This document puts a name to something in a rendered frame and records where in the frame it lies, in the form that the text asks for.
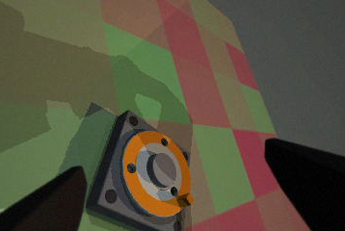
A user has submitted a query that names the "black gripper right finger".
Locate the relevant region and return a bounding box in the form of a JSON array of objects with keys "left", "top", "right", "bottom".
[{"left": 265, "top": 138, "right": 345, "bottom": 231}]

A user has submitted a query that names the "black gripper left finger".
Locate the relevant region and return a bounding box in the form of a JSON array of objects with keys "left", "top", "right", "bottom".
[{"left": 0, "top": 166, "right": 87, "bottom": 231}]

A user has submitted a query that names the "orange round plate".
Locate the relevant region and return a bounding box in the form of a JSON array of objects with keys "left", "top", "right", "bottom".
[{"left": 120, "top": 131, "right": 194, "bottom": 218}]

